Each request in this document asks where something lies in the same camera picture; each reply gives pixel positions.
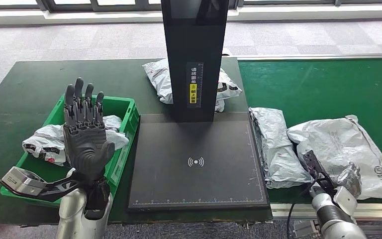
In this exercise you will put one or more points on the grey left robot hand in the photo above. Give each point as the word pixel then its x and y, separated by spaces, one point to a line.
pixel 85 145

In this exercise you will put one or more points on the green conveyor belt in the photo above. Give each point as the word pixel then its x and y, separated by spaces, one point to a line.
pixel 309 85

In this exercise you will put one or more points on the green plastic crate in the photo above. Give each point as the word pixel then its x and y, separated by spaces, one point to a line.
pixel 36 170

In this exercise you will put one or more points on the grey parcel bag red print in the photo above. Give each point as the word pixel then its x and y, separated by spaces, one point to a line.
pixel 46 142

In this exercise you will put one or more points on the dark window frame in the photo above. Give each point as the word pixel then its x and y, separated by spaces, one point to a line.
pixel 79 9

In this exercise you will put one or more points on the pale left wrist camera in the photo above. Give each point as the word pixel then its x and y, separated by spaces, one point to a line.
pixel 23 181

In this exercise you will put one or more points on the black yellow warning label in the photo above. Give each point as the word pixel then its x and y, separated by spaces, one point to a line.
pixel 193 93

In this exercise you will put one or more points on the white window sill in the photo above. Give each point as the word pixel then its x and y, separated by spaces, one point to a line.
pixel 79 18

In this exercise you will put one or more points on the narrow grey parcel bag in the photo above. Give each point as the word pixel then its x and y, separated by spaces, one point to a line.
pixel 276 148

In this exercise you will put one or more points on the black inbound scanner machine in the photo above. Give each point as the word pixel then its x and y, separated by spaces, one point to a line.
pixel 194 188

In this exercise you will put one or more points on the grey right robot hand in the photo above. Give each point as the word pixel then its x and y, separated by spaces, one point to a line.
pixel 350 179

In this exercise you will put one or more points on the large grey parcel bag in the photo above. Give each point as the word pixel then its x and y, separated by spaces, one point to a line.
pixel 339 142

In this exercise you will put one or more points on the grey parcel bag black print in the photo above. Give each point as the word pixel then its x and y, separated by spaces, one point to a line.
pixel 159 80

